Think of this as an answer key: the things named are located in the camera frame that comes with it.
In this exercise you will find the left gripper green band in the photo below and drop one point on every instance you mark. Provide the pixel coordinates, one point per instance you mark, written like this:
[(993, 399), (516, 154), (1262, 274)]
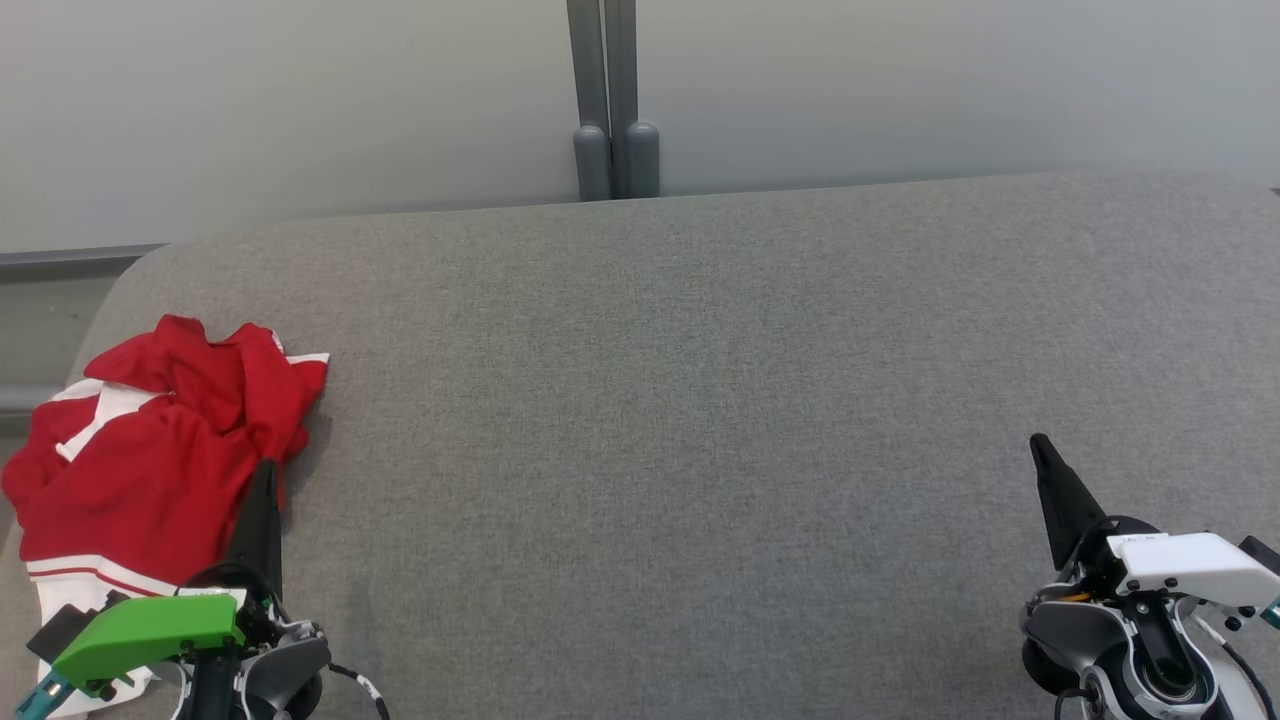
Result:
[(150, 630)]

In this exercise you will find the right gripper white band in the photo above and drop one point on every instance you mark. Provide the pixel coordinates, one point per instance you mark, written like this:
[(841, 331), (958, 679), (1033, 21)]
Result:
[(1190, 565)]

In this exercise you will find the red and white shirt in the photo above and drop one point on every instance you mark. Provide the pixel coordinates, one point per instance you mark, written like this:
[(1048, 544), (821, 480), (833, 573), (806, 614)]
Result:
[(130, 500)]

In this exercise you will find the red shorts with white stripe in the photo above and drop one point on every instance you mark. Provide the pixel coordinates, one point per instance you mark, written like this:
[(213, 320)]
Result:
[(230, 380)]

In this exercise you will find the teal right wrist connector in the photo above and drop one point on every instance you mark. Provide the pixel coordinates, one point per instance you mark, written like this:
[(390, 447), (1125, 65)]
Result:
[(1272, 612)]

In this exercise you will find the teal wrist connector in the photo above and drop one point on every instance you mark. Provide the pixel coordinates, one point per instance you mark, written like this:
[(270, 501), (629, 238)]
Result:
[(1272, 612), (40, 695)]

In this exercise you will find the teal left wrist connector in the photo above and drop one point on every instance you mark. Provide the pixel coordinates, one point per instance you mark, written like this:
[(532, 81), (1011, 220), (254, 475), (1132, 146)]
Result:
[(40, 695)]

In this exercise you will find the light grey partition panel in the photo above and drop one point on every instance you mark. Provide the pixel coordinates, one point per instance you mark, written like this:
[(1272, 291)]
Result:
[(250, 110), (950, 90)]

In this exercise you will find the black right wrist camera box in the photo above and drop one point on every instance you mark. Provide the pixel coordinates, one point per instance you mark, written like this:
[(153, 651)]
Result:
[(1262, 555)]

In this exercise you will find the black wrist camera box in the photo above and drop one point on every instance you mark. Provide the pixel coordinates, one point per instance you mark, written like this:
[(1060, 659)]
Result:
[(1262, 555), (55, 630)]

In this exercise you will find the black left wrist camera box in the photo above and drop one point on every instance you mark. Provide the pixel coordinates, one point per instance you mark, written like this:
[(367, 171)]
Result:
[(55, 630)]

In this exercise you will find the dark grey partition bottom rail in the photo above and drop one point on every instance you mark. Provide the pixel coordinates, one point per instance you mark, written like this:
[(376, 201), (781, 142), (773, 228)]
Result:
[(60, 262)]

